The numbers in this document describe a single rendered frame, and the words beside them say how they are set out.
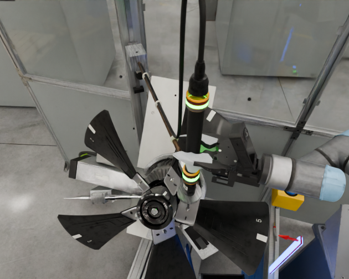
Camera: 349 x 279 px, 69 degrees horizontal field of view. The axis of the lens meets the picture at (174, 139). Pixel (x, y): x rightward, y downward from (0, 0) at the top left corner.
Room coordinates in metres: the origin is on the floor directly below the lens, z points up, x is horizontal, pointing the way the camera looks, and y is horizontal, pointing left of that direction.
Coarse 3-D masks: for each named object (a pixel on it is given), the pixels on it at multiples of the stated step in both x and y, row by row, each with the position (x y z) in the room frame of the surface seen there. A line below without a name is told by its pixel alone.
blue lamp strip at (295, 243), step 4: (292, 244) 0.29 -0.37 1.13; (296, 244) 0.28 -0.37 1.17; (288, 248) 0.29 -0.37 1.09; (292, 248) 0.28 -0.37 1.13; (284, 252) 0.29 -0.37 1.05; (288, 252) 0.28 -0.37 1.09; (280, 256) 0.29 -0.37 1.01; (284, 256) 0.28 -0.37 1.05; (276, 260) 0.29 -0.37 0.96; (280, 260) 0.28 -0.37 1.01; (276, 264) 0.28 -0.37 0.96; (272, 268) 0.28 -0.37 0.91
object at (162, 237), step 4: (172, 220) 0.37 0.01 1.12; (172, 224) 0.36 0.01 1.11; (164, 228) 0.35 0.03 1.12; (168, 228) 0.35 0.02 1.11; (152, 232) 0.32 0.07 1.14; (156, 232) 0.33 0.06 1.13; (160, 232) 0.33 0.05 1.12; (168, 232) 0.34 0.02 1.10; (172, 232) 0.34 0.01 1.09; (156, 236) 0.32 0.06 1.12; (160, 236) 0.32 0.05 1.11; (164, 236) 0.32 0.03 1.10; (168, 236) 0.33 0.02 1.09; (156, 240) 0.31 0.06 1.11; (160, 240) 0.31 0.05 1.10; (164, 240) 0.31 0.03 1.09
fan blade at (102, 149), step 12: (96, 120) 0.59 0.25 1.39; (108, 120) 0.56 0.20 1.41; (96, 132) 0.58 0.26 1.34; (108, 132) 0.55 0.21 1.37; (96, 144) 0.57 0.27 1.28; (108, 144) 0.54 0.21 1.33; (120, 144) 0.51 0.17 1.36; (108, 156) 0.54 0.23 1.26; (120, 156) 0.50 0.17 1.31; (120, 168) 0.51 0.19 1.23; (132, 168) 0.47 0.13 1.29
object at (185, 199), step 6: (180, 162) 0.42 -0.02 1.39; (180, 168) 0.41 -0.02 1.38; (180, 174) 0.39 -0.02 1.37; (180, 180) 0.41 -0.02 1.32; (180, 186) 0.39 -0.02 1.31; (198, 186) 0.39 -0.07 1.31; (180, 192) 0.37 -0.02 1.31; (198, 192) 0.37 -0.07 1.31; (180, 198) 0.35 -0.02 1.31; (186, 198) 0.35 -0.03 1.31; (192, 198) 0.35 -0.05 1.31; (198, 198) 0.35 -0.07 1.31
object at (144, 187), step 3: (135, 177) 0.47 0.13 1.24; (138, 177) 0.45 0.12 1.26; (135, 180) 0.48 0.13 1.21; (138, 180) 0.46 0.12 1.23; (141, 180) 0.45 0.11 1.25; (141, 183) 0.45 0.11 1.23; (144, 183) 0.44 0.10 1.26; (138, 186) 0.47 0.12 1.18; (141, 186) 0.46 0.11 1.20; (144, 186) 0.44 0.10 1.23; (147, 186) 0.43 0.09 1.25; (141, 189) 0.46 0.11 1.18; (144, 189) 0.45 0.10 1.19; (147, 189) 0.43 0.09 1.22
